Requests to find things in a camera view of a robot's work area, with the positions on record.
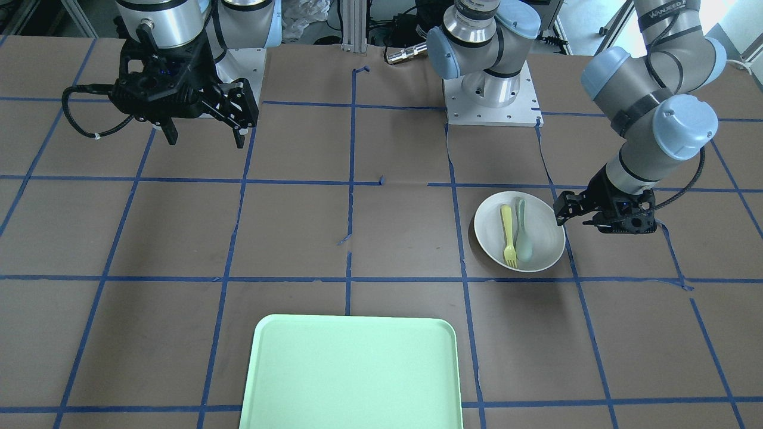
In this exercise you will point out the aluminium frame post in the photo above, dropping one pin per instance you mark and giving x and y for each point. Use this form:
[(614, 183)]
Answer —
[(354, 25)]

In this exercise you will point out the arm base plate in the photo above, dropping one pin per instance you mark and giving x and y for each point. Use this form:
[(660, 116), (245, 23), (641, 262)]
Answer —
[(479, 99), (226, 67)]

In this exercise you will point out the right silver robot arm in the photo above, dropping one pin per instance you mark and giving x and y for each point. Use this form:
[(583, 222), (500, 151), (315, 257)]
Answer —
[(229, 25)]

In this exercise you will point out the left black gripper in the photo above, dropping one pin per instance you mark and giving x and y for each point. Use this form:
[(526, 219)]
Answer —
[(603, 193)]

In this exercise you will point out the silver cable connector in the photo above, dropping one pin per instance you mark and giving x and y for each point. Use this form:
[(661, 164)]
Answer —
[(405, 54)]

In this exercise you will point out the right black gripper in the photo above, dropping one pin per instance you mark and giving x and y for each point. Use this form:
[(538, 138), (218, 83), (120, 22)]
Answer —
[(201, 67)]

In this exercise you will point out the white round plate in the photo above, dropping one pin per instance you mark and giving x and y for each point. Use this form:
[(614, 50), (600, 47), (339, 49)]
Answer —
[(548, 239)]

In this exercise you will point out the light green tray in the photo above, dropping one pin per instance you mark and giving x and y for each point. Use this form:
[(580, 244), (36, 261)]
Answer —
[(327, 371)]

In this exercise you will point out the grey-green plastic spoon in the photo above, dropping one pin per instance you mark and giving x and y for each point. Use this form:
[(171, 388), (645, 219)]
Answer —
[(523, 245)]

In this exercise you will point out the yellow plastic fork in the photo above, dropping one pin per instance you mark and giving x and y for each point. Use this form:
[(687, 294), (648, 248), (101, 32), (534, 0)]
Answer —
[(509, 251)]

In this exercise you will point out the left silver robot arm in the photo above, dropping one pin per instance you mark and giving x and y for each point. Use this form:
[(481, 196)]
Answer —
[(648, 100)]

